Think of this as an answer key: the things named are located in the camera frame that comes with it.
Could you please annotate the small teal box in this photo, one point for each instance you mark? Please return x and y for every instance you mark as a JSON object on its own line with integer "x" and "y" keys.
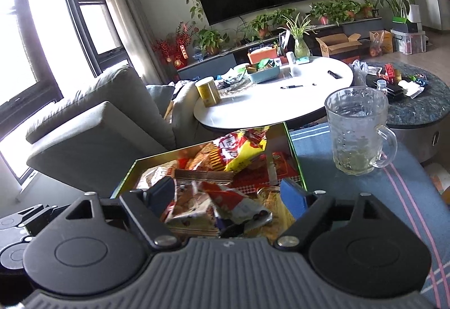
{"x": 303, "y": 60}

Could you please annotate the red yellow chip bag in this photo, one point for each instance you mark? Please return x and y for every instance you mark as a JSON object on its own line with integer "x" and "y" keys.
{"x": 242, "y": 151}

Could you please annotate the potted green plant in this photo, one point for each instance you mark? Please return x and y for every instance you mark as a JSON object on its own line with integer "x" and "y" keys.
{"x": 262, "y": 24}
{"x": 284, "y": 16}
{"x": 211, "y": 40}
{"x": 323, "y": 12}
{"x": 367, "y": 6}
{"x": 348, "y": 8}

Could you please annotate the clear plastic bag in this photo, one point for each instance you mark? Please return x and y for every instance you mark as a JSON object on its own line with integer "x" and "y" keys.
{"x": 359, "y": 73}

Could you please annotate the dark round coffee table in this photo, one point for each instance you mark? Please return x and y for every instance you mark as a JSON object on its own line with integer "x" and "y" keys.
{"x": 415, "y": 112}

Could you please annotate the grey sofa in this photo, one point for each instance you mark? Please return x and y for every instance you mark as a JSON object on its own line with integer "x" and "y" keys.
{"x": 98, "y": 126}

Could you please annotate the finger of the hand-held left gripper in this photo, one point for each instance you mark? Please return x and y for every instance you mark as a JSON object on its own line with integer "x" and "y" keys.
{"x": 42, "y": 217}

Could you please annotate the blue white porcelain vase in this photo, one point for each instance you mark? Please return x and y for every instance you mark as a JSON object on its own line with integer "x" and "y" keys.
{"x": 198, "y": 53}

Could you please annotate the teal plastic basket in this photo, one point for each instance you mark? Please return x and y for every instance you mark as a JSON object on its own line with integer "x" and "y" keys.
{"x": 263, "y": 76}

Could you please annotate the black pen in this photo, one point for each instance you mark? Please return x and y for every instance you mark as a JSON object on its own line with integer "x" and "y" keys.
{"x": 291, "y": 87}

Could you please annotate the red flower decoration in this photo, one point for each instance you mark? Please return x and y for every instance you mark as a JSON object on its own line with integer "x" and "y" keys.
{"x": 177, "y": 59}

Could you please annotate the blue striped tablecloth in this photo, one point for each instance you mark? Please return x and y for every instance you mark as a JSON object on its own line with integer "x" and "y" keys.
{"x": 404, "y": 196}

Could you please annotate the green black box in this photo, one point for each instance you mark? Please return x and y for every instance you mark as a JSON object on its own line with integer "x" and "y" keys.
{"x": 404, "y": 28}

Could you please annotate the clear plastic storage box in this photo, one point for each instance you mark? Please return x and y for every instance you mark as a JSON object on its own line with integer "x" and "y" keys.
{"x": 407, "y": 43}

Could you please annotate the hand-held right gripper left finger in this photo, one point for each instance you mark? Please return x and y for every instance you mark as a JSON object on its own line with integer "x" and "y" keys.
{"x": 161, "y": 194}

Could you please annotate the small red box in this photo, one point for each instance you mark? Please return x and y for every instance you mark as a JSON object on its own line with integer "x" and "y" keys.
{"x": 389, "y": 71}

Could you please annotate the black trays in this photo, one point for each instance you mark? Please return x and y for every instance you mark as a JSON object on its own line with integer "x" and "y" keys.
{"x": 395, "y": 91}

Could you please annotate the red rice cracker packet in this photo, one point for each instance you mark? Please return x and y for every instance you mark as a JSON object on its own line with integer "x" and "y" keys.
{"x": 154, "y": 175}

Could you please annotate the black marker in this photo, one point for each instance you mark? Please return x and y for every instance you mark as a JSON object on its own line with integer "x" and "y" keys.
{"x": 334, "y": 74}

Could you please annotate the white cushion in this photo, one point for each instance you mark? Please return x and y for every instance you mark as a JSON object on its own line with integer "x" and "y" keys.
{"x": 186, "y": 108}

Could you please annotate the pile of clear wrappers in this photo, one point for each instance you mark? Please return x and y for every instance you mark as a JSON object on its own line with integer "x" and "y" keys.
{"x": 233, "y": 77}

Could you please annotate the orange box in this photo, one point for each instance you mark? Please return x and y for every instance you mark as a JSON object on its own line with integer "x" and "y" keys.
{"x": 262, "y": 56}

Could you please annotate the white round table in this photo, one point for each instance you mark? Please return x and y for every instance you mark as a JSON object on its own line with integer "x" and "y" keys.
{"x": 281, "y": 105}

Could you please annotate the red checkered snack packet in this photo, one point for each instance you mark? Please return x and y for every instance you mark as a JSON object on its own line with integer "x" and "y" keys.
{"x": 277, "y": 168}

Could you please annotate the white red cookie packet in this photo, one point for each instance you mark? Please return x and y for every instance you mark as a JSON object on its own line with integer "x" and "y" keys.
{"x": 211, "y": 203}

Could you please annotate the green cardboard box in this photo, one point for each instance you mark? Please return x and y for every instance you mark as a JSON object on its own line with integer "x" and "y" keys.
{"x": 276, "y": 145}

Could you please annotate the beige curtain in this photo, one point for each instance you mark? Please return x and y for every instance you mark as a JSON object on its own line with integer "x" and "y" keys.
{"x": 123, "y": 13}

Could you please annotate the clear glass mug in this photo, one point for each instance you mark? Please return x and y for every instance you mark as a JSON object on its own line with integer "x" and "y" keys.
{"x": 355, "y": 133}

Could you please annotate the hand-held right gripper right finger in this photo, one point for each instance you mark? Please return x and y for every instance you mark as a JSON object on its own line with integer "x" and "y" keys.
{"x": 293, "y": 198}

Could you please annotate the small white bottle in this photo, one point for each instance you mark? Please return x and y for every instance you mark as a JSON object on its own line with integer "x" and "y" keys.
{"x": 290, "y": 58}

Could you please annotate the spider plant in glass vase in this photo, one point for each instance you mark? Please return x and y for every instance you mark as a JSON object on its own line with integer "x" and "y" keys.
{"x": 301, "y": 49}

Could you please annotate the grey television console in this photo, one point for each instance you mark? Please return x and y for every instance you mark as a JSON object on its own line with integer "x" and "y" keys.
{"x": 211, "y": 64}

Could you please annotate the gold tin can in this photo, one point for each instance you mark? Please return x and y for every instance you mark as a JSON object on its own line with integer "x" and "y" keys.
{"x": 207, "y": 93}

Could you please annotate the sliced bread packet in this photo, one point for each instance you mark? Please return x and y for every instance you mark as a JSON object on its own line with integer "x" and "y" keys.
{"x": 274, "y": 224}

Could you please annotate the open cardboard box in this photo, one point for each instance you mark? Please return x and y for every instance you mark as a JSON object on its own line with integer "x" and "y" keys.
{"x": 337, "y": 45}

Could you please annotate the small glass jar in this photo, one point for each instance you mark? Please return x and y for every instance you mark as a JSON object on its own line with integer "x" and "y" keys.
{"x": 381, "y": 87}

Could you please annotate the dark framed window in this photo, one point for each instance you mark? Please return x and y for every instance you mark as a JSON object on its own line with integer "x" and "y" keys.
{"x": 35, "y": 31}

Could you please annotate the white tissue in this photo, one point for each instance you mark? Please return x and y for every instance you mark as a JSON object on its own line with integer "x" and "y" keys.
{"x": 413, "y": 88}

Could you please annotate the tall plant in white planter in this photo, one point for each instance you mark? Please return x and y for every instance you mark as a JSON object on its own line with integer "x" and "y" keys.
{"x": 414, "y": 13}

